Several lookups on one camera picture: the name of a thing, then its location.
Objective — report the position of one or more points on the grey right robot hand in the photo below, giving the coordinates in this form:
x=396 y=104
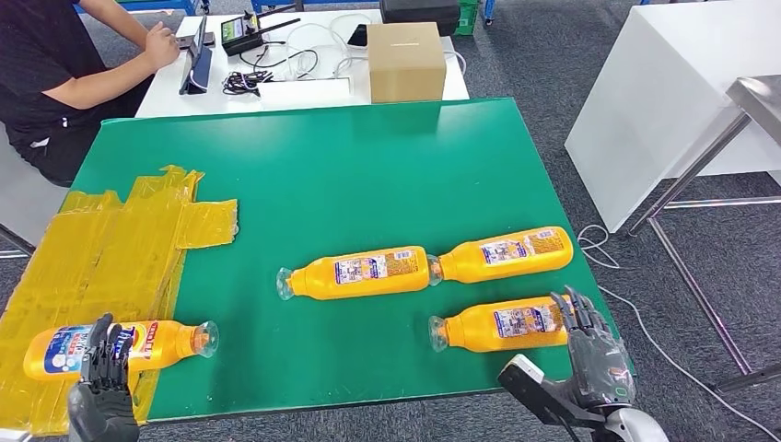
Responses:
x=601 y=372

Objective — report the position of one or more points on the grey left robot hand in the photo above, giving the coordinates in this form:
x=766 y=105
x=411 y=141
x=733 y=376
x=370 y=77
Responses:
x=104 y=409

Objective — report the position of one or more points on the orange detergent bottle clear cap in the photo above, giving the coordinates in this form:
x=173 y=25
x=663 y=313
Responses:
x=366 y=291
x=171 y=344
x=506 y=273
x=476 y=341

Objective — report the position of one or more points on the person's right forearm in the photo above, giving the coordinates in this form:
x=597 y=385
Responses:
x=97 y=84

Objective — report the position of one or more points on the person's left forearm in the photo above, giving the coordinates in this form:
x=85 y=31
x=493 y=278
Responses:
x=116 y=18

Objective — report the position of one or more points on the yellow taped flattened cardboard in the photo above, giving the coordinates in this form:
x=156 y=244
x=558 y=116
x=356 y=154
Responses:
x=122 y=256

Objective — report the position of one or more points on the white cabinet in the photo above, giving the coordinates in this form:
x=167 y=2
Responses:
x=647 y=97

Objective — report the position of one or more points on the person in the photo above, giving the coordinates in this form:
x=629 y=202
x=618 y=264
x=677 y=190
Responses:
x=36 y=67

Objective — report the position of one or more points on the tablet in dark case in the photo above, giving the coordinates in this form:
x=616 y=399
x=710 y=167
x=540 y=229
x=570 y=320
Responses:
x=200 y=70

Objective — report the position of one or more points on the brown cardboard box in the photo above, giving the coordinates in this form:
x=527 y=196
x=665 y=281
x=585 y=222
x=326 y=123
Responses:
x=406 y=64

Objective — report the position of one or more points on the person's right hand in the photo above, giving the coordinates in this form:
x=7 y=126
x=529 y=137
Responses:
x=162 y=47

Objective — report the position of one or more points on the white flat box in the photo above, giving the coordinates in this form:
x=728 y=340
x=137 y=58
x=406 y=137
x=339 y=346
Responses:
x=305 y=93

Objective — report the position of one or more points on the green plastic crate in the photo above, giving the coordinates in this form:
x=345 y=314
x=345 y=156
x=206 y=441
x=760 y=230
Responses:
x=467 y=18

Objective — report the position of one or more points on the dark handheld phone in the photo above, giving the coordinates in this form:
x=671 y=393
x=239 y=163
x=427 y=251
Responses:
x=207 y=39

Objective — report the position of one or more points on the black remote controller with antennas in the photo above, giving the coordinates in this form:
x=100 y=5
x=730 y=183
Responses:
x=241 y=33

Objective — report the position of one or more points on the black carrying case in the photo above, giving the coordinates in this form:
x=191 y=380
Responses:
x=421 y=12

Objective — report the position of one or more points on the black phone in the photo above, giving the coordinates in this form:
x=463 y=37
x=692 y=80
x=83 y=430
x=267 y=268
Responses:
x=359 y=35

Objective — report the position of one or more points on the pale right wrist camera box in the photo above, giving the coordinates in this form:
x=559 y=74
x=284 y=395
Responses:
x=525 y=368

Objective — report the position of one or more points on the steel frame table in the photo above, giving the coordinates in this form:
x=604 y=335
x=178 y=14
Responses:
x=759 y=100

